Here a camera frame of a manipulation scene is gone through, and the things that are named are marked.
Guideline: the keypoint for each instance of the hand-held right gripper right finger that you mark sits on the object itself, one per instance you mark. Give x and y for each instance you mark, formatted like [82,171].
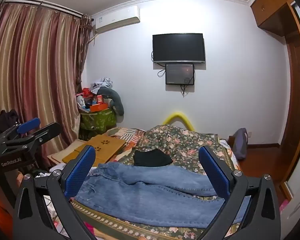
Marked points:
[215,170]

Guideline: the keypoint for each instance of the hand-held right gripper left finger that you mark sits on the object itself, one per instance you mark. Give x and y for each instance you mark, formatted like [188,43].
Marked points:
[81,170]

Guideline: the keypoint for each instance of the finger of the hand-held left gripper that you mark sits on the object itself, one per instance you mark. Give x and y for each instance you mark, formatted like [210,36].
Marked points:
[48,131]
[28,125]

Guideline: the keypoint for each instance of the blue denim pants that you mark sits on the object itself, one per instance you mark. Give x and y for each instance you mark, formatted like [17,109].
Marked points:
[152,187]

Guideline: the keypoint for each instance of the person's left forearm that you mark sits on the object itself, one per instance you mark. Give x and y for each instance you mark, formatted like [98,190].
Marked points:
[0,200]

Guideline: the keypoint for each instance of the dark cloth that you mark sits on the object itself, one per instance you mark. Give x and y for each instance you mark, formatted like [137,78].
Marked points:
[6,118]

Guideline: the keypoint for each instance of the light wooden board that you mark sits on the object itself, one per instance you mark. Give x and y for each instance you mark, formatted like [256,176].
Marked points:
[62,152]

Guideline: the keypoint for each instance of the purple backpack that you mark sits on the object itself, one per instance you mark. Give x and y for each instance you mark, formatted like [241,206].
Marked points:
[240,143]

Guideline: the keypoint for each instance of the floral bedspread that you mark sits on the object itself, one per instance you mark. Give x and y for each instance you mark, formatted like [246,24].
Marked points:
[180,140]

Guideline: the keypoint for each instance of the green floral covered box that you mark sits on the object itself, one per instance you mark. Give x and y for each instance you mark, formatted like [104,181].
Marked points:
[97,123]

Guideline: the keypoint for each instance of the red toy pile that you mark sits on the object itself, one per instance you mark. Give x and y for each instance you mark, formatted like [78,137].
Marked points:
[86,93]

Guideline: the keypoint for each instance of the orange box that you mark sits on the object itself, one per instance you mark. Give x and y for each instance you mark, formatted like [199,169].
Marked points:
[98,107]

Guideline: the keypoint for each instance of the striped red curtain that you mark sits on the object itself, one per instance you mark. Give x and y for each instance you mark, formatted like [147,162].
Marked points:
[32,67]

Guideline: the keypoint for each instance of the patchwork quilt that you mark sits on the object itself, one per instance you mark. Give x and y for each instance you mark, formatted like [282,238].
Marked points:
[130,135]

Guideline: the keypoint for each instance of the yellow foam tube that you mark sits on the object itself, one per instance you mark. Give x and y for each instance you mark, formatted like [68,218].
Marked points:
[181,120]

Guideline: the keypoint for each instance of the black folded cloth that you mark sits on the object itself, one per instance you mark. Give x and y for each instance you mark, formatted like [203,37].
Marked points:
[152,158]

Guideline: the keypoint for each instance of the white crumpled cloth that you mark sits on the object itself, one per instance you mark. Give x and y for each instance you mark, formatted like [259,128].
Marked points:
[102,82]

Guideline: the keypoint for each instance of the curtain rod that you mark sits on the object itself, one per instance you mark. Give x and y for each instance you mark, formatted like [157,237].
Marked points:
[45,6]

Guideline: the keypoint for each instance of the white air conditioner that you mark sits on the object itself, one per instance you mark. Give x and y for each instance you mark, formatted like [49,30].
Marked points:
[117,18]

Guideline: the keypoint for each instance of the wooden overhead cabinet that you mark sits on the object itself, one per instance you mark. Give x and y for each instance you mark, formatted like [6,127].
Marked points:
[271,7]

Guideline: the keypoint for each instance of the wall socket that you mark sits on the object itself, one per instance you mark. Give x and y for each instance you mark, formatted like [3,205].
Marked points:
[249,133]

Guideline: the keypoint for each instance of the small black wall monitor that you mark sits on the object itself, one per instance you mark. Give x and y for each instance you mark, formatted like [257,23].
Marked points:
[179,73]

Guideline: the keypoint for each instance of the black wall television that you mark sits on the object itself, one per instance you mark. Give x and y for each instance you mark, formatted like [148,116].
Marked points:
[178,47]

